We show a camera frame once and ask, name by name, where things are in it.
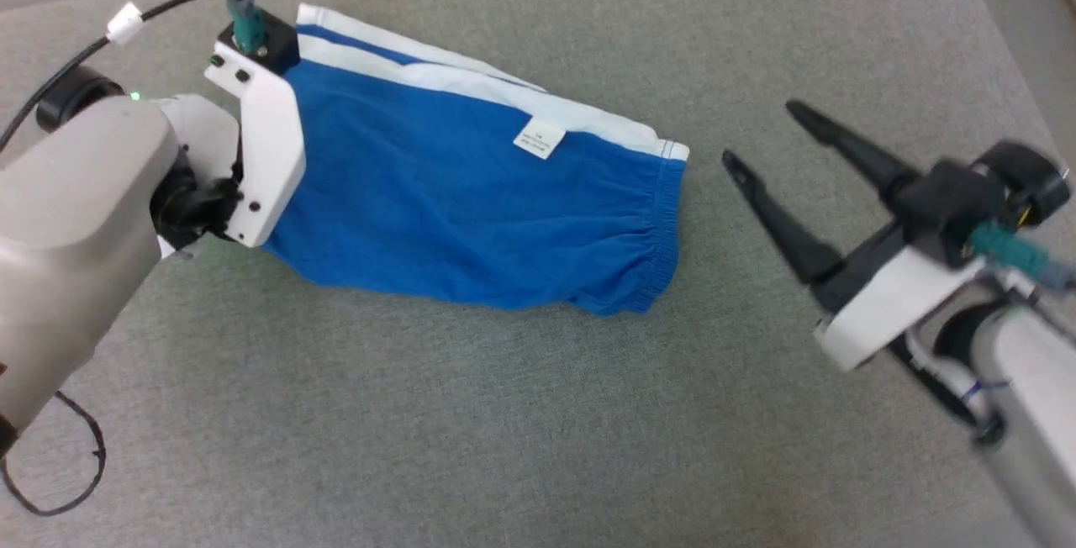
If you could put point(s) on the blue shorts with white stripes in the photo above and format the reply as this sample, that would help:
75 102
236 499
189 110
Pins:
437 195

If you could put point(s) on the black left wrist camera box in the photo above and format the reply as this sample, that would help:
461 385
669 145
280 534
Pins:
277 44

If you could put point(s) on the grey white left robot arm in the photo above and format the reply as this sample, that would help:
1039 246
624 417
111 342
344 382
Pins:
76 195

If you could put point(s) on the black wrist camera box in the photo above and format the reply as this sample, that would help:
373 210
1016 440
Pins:
950 203
277 44

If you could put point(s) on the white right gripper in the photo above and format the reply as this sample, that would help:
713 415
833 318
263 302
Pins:
883 304

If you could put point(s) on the grey fabric sofa cushion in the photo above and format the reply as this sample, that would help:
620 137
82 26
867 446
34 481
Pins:
504 413

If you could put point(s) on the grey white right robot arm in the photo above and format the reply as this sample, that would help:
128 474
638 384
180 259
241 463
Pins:
1025 380

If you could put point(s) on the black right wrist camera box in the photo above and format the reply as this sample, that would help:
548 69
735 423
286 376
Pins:
950 203

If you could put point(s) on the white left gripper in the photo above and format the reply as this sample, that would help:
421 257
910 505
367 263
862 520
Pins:
269 153

